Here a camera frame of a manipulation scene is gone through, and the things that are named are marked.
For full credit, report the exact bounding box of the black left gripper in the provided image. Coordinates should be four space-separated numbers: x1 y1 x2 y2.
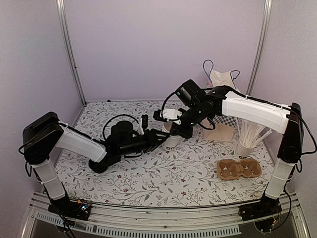
119 129 170 157

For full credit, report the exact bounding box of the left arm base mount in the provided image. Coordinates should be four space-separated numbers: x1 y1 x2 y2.
48 197 91 221

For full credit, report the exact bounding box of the grey slotted cable duct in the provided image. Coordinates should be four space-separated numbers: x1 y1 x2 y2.
34 212 242 236

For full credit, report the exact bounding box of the floral patterned table mat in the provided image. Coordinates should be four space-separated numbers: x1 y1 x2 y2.
53 100 277 208

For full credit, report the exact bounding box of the right aluminium frame post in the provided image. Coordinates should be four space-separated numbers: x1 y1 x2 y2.
246 0 272 95

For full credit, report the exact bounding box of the checkered paper takeout bag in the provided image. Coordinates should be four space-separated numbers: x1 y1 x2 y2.
202 59 240 142

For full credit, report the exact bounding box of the white paper coffee cup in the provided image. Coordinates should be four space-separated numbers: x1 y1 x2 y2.
161 121 178 137

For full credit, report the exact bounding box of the stack of black cup lids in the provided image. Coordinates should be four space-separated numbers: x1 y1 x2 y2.
88 159 108 174

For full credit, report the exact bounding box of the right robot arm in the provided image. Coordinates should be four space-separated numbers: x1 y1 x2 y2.
171 79 307 216

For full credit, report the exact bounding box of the brown cardboard cup carrier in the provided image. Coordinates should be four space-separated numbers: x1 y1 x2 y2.
217 158 262 180

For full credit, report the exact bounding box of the aluminium table edge rail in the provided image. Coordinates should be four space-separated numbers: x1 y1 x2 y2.
27 192 305 231

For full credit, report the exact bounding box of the stack of white paper cups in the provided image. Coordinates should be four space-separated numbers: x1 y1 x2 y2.
162 135 180 151

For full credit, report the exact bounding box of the bundle of white wrapped straws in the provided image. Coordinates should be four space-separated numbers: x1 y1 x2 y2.
235 118 272 148

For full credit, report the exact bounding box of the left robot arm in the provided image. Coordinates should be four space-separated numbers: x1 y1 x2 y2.
18 112 169 215

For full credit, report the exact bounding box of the left aluminium frame post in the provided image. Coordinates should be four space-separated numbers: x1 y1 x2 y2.
56 0 87 106

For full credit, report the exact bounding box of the white cup holding straws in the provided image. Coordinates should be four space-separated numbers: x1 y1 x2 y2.
235 141 254 160

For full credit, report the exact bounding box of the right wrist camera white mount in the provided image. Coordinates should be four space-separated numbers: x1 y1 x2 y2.
153 109 183 125

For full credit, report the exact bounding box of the aluminium frame post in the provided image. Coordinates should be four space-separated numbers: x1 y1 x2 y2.
246 0 272 95
56 0 87 106

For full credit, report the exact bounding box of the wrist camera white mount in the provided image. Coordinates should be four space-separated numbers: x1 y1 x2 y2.
153 109 183 125
137 115 149 135

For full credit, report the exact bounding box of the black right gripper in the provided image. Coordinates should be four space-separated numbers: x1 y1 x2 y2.
169 103 206 139

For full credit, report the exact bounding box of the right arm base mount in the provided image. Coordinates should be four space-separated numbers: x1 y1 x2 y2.
238 196 282 221

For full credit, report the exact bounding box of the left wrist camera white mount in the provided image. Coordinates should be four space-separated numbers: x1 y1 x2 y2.
137 115 149 135

